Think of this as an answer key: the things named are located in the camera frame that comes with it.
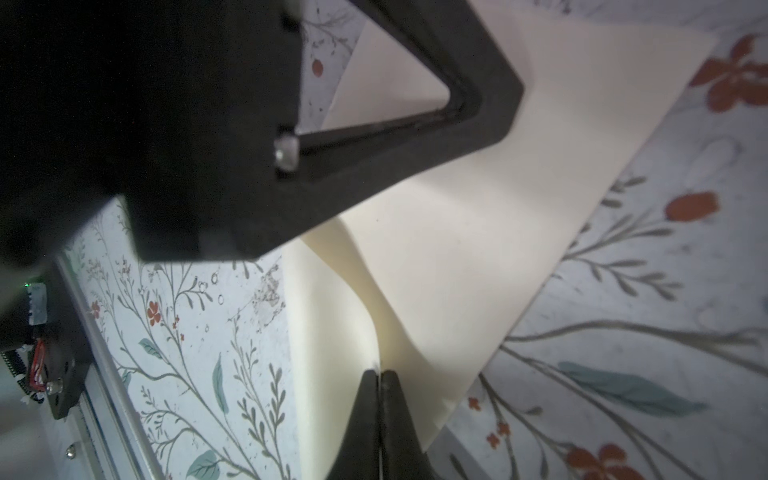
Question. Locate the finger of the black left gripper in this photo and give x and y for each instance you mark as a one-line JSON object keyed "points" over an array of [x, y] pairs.
{"points": [[341, 168]]}

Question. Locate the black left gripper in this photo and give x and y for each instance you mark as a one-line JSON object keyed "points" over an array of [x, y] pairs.
{"points": [[173, 105]]}

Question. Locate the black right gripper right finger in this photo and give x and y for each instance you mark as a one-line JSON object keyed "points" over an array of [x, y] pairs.
{"points": [[401, 456]]}

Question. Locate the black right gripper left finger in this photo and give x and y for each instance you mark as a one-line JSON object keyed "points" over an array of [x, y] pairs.
{"points": [[358, 456]]}

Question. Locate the cream square paper sheet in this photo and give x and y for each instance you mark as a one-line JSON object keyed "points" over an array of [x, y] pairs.
{"points": [[427, 277]]}

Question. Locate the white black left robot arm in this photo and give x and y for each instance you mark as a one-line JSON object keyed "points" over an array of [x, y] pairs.
{"points": [[42, 342]]}

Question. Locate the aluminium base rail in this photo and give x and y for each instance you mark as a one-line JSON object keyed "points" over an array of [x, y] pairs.
{"points": [[119, 400]]}

